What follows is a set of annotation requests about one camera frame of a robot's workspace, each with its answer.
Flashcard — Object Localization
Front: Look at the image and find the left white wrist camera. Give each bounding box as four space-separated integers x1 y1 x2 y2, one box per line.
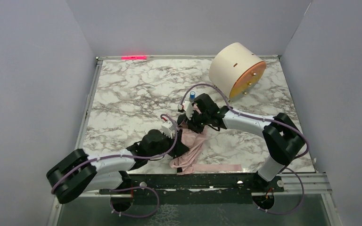
161 121 177 139

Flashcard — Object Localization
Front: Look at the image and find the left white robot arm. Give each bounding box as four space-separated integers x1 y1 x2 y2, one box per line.
46 129 189 204

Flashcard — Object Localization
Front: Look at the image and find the pink folding umbrella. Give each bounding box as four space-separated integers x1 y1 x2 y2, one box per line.
169 120 242 175

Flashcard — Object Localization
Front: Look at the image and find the small blue cap bottle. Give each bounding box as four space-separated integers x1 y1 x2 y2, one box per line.
189 91 196 102

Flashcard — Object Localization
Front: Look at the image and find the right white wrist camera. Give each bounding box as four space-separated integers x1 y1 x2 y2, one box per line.
178 101 195 120

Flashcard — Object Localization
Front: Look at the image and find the aluminium table frame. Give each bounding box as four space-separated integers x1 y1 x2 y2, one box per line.
46 56 336 226

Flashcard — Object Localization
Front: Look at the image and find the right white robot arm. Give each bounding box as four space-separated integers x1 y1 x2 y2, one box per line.
178 93 307 182

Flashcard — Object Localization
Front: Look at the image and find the pink tape marker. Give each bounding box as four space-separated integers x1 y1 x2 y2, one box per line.
121 56 147 60

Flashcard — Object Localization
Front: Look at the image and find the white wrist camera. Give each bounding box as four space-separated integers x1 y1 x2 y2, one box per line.
161 121 177 139
178 101 195 120

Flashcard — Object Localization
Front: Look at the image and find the beige cylindrical umbrella stand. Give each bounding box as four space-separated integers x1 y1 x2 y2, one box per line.
208 42 267 99

